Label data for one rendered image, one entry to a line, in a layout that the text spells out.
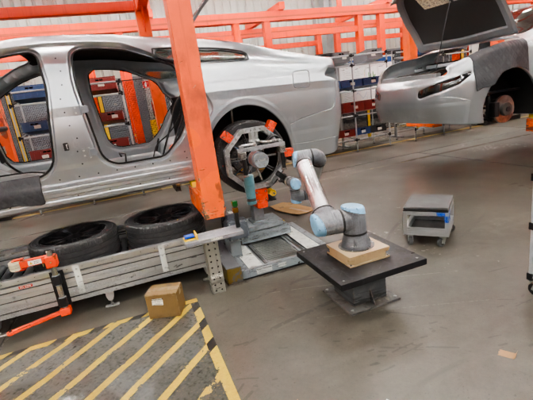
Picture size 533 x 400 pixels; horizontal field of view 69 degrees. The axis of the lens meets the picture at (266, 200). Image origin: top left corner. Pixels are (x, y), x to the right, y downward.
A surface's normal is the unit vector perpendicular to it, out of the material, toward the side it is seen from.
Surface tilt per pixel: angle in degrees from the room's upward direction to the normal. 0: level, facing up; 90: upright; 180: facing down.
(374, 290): 90
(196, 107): 90
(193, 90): 90
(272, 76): 90
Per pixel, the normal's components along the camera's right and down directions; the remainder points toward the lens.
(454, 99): -0.41, 0.29
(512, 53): 0.38, 0.05
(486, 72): -0.05, 0.08
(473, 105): -0.09, 0.37
